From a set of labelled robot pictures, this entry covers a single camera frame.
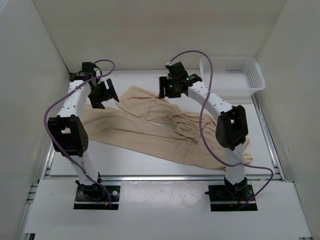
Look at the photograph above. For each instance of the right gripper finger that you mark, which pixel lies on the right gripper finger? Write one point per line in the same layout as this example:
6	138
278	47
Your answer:
171	94
162	86

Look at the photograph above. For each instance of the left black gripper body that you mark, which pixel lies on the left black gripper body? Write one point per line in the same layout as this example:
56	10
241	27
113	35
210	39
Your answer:
101	90

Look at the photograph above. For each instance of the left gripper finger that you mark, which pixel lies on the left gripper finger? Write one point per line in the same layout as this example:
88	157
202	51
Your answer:
96	104
111	92

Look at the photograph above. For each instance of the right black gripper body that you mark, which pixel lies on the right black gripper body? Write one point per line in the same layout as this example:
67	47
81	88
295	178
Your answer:
172	83

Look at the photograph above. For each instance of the beige trousers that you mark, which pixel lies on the beige trousers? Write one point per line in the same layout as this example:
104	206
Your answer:
143	123

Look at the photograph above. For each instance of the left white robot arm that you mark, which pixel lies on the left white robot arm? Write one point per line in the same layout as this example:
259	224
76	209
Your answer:
68	133

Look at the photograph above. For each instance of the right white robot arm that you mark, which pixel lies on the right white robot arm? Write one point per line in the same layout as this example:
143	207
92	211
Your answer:
231	121

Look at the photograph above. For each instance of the white plastic basket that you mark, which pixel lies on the white plastic basket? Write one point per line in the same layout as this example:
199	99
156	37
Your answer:
232	76

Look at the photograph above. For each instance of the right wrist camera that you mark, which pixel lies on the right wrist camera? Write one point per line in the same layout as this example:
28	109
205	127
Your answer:
168	64

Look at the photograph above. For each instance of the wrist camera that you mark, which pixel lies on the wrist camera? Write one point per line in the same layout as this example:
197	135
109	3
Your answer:
168	64
90	67

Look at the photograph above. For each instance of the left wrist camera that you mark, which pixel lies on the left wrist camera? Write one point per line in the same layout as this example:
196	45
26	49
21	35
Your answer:
90	67

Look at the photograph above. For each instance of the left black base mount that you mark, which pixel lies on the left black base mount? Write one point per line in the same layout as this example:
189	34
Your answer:
95	197

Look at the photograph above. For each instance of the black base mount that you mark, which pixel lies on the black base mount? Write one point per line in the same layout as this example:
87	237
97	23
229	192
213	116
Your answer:
222	201
95	197

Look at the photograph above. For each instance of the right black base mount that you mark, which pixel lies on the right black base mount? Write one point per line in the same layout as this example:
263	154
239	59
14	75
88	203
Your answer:
222	201

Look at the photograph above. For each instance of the aluminium frame rail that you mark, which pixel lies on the aluminium frame rail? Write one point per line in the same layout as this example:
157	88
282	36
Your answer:
162	200

